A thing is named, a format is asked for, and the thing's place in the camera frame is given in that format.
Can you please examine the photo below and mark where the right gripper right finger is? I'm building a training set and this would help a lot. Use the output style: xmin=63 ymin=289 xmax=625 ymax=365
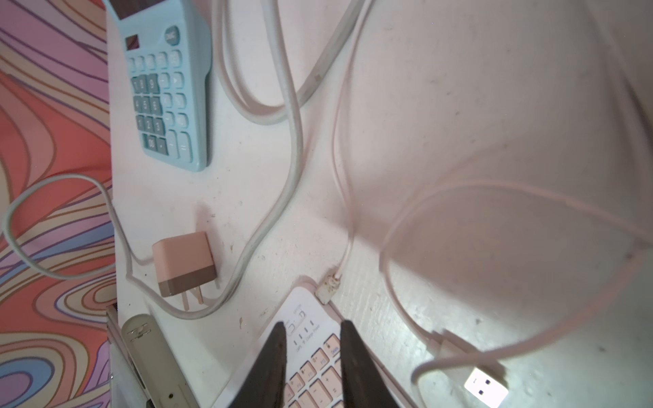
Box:
xmin=340 ymin=320 xmax=399 ymax=408

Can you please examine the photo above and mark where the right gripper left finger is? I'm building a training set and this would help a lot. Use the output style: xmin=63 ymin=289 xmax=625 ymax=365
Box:
xmin=230 ymin=321 xmax=287 ymax=408

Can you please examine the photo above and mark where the pink keyboard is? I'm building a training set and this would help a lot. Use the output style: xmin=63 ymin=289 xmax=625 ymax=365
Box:
xmin=211 ymin=285 xmax=409 ymax=408

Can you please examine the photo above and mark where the pink usb charger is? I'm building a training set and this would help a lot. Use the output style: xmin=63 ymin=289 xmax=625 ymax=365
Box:
xmin=151 ymin=231 xmax=217 ymax=311

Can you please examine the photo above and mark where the silver stapler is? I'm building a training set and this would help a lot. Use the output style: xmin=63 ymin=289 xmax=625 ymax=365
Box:
xmin=106 ymin=304 xmax=198 ymax=407

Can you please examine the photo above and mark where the grey calculator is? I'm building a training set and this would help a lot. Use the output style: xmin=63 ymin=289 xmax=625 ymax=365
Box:
xmin=105 ymin=0 xmax=212 ymax=172

